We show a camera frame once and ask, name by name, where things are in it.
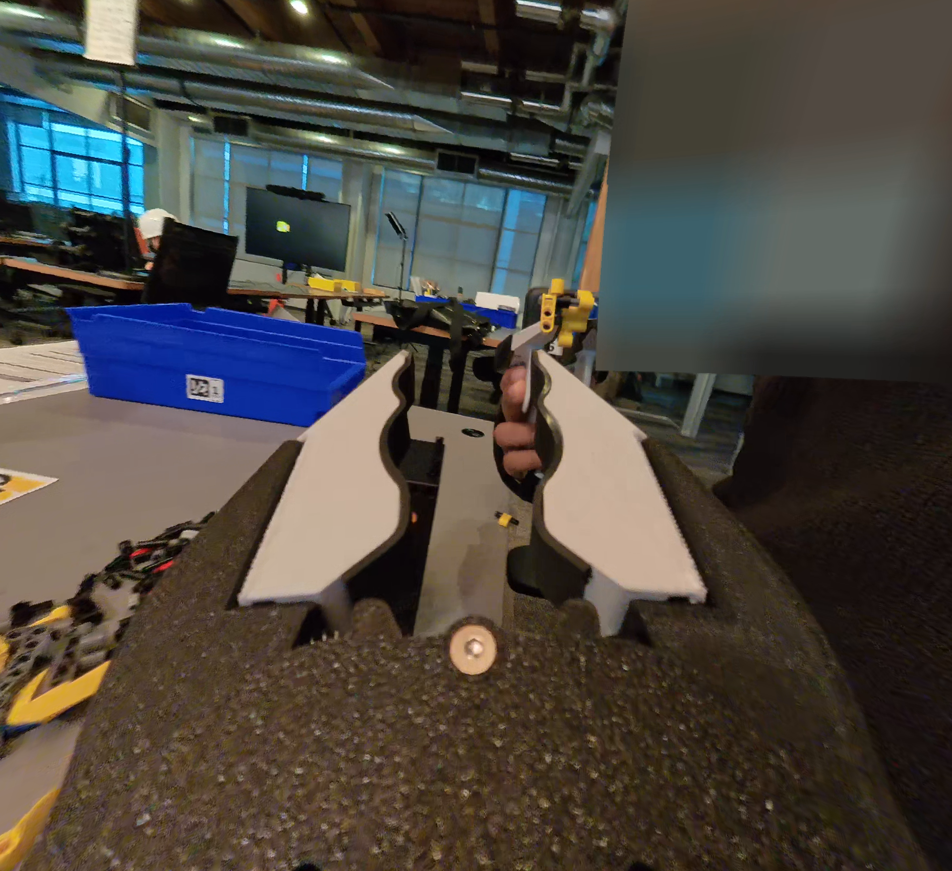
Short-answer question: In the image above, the yellow and black printed sheet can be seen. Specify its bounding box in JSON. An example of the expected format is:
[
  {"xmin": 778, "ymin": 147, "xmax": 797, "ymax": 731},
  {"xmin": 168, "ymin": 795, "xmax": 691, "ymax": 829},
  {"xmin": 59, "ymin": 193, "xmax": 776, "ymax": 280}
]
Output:
[{"xmin": 0, "ymin": 468, "xmax": 59, "ymax": 507}]

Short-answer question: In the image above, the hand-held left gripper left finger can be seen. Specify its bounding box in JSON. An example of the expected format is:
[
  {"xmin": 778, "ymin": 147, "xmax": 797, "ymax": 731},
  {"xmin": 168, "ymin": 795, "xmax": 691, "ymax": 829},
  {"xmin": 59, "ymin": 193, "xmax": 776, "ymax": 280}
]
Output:
[{"xmin": 237, "ymin": 350, "xmax": 416, "ymax": 630}]

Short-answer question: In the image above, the black stand pole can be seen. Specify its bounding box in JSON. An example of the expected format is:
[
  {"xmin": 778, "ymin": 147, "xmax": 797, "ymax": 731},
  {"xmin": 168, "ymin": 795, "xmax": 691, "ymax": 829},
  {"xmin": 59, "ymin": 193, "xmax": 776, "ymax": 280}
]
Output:
[{"xmin": 118, "ymin": 65, "xmax": 136, "ymax": 219}]

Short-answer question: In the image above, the black monitor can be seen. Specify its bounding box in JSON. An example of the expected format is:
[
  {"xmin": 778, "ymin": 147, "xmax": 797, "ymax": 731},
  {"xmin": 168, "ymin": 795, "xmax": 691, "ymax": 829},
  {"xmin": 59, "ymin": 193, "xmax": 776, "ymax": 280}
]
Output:
[{"xmin": 245, "ymin": 187, "xmax": 352, "ymax": 274}]

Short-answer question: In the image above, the black office chair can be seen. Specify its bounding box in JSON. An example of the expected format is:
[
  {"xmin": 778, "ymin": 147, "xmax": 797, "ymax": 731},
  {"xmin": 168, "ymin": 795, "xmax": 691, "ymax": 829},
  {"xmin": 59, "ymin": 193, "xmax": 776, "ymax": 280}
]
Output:
[{"xmin": 141, "ymin": 218, "xmax": 239, "ymax": 307}]

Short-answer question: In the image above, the small wooden desk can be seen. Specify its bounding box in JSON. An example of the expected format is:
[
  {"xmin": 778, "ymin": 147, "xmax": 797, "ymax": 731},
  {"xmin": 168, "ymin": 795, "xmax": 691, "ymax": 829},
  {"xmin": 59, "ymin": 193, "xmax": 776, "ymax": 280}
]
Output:
[{"xmin": 353, "ymin": 311, "xmax": 522, "ymax": 411}]

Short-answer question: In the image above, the yellow plastic object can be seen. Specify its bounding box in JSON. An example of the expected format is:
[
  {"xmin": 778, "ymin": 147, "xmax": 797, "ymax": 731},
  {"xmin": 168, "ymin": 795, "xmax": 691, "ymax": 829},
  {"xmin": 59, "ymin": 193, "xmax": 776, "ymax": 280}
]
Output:
[{"xmin": 0, "ymin": 785, "xmax": 60, "ymax": 871}]

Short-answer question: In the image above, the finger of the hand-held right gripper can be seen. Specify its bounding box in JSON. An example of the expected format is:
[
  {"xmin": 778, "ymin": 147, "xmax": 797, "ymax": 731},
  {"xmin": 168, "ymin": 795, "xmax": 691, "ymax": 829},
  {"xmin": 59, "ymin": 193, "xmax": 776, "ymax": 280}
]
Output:
[{"xmin": 512, "ymin": 324, "xmax": 557, "ymax": 417}]

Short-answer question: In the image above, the white printed sheet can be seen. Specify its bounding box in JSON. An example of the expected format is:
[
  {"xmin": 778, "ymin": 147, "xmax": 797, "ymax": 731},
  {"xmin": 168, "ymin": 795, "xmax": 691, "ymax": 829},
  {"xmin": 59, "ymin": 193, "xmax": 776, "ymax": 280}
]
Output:
[{"xmin": 0, "ymin": 340, "xmax": 89, "ymax": 396}]

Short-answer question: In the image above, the white table leg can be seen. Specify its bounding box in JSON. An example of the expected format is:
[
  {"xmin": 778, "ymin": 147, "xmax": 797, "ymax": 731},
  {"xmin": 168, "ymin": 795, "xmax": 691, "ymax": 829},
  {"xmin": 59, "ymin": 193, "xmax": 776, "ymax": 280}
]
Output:
[{"xmin": 680, "ymin": 373, "xmax": 716, "ymax": 438}]

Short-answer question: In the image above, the long wooden desk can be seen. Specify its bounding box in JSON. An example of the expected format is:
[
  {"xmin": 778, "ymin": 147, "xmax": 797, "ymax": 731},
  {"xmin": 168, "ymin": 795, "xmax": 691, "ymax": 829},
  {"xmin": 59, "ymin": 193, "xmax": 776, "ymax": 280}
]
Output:
[{"xmin": 0, "ymin": 255, "xmax": 388, "ymax": 325}]

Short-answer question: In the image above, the person's right hand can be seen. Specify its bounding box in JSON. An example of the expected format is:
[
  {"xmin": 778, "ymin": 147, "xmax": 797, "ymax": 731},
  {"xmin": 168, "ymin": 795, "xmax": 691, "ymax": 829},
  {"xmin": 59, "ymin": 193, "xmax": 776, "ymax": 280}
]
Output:
[{"xmin": 493, "ymin": 364, "xmax": 544, "ymax": 481}]

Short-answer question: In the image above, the black bag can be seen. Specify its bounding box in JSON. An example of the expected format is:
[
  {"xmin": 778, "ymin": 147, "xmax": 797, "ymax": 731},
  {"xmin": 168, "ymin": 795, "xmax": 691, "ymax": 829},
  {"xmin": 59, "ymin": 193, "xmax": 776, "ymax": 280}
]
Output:
[{"xmin": 390, "ymin": 297, "xmax": 495, "ymax": 338}]

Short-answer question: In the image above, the pile of toy building parts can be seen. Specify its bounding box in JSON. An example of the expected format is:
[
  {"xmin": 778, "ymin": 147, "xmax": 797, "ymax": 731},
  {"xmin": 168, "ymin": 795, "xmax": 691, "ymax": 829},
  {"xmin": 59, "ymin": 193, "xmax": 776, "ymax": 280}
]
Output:
[{"xmin": 0, "ymin": 514, "xmax": 217, "ymax": 746}]

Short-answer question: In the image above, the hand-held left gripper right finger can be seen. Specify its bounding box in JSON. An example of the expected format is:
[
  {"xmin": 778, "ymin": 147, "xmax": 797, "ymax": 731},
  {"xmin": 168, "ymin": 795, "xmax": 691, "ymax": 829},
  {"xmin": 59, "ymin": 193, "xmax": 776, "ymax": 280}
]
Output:
[{"xmin": 532, "ymin": 350, "xmax": 709, "ymax": 637}]

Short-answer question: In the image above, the silver ceiling duct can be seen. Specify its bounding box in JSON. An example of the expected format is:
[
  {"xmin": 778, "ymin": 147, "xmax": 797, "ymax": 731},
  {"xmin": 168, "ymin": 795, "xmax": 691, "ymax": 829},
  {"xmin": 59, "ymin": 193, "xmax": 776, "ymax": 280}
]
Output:
[{"xmin": 0, "ymin": 2, "xmax": 391, "ymax": 92}]

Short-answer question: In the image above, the small blue bin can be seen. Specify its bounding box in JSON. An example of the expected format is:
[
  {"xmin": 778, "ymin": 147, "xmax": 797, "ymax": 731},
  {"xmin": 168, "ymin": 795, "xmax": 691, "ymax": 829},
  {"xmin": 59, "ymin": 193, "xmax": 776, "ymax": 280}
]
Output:
[{"xmin": 415, "ymin": 293, "xmax": 519, "ymax": 329}]

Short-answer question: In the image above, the blue plastic bin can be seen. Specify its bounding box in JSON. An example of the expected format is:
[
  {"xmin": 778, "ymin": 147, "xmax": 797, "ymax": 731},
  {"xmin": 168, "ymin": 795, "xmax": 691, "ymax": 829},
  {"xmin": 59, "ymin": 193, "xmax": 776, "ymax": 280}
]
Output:
[{"xmin": 65, "ymin": 303, "xmax": 367, "ymax": 427}]

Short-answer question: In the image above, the white paper sign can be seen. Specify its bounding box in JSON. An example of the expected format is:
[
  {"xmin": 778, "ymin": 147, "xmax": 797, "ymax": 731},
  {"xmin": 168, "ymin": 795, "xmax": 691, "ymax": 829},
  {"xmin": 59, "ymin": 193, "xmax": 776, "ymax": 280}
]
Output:
[{"xmin": 82, "ymin": 0, "xmax": 140, "ymax": 66}]

